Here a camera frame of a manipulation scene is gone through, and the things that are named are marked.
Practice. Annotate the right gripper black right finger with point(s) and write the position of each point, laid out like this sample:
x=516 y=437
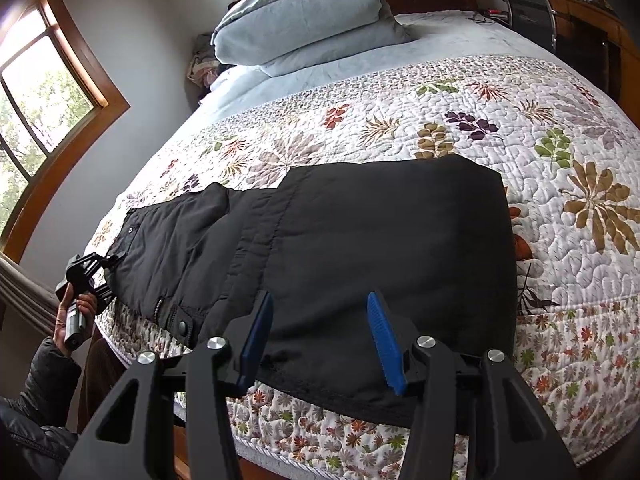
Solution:
x=483 y=398

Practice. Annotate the black pants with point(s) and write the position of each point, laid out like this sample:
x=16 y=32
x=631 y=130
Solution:
x=434 y=237

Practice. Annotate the black jacket left forearm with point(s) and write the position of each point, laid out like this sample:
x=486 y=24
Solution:
x=35 y=442

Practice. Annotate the person's left hand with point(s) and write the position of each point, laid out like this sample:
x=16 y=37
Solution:
x=74 y=321

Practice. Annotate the grey curtain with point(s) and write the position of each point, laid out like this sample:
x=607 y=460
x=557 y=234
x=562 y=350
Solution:
x=34 y=302

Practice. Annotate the wooden framed side window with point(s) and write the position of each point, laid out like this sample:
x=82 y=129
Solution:
x=56 y=101

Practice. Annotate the crumpled beige clothes pile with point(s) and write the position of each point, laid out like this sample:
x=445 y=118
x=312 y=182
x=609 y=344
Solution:
x=203 y=69

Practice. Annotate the floral quilted bedspread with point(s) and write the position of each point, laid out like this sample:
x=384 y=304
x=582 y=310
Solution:
x=569 y=161

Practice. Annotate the light blue folded duvet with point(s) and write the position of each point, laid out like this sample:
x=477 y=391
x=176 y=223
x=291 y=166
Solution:
x=255 y=32

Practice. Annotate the light blue pillow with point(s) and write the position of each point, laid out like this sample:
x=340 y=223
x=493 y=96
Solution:
x=383 y=33

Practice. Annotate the light blue bed sheet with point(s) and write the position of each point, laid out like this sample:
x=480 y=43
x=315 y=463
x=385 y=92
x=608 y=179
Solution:
x=433 y=36

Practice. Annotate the wooden desk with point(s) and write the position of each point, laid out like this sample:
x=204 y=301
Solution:
x=595 y=42

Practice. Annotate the black mesh office chair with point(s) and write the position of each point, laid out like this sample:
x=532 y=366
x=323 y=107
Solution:
x=534 y=20

